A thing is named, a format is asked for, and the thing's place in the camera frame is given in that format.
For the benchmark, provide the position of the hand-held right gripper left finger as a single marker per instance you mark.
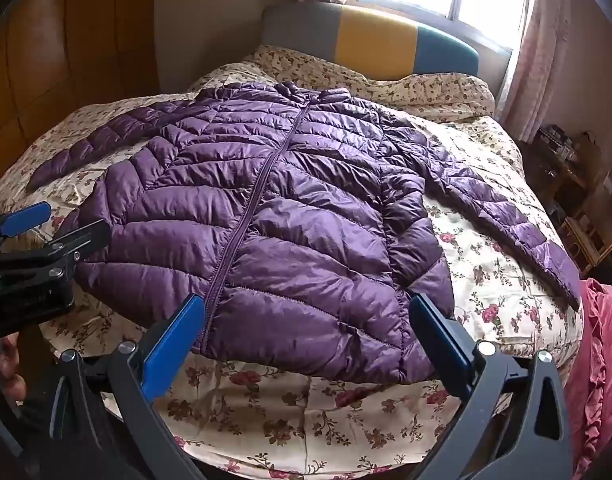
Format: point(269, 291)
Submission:
point(171, 342)

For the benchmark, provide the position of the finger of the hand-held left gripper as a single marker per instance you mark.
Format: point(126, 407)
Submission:
point(23, 219)
point(81, 240)

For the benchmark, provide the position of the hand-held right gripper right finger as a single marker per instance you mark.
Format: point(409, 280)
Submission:
point(445, 342)

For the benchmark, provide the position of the purple down jacket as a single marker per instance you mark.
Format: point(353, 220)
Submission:
point(311, 210)

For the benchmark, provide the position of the person's left hand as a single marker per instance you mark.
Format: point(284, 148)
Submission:
point(10, 367)

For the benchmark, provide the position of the large-floral cream quilt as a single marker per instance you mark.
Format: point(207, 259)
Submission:
point(336, 425)

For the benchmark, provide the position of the pink ruffled cloth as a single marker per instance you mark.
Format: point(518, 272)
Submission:
point(600, 360)

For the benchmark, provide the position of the cluttered wooden side shelf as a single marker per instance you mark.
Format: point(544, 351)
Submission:
point(580, 210)

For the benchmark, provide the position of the wooden wardrobe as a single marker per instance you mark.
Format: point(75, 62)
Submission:
point(76, 35)

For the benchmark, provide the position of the brown paper bag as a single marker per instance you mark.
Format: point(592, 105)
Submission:
point(591, 160)

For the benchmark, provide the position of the small-floral cream duvet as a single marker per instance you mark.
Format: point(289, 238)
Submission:
point(435, 92)

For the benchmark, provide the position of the long pink floral curtain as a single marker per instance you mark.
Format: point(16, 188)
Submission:
point(540, 60)

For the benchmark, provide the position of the grey yellow teal headboard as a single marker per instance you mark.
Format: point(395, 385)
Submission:
point(375, 42)

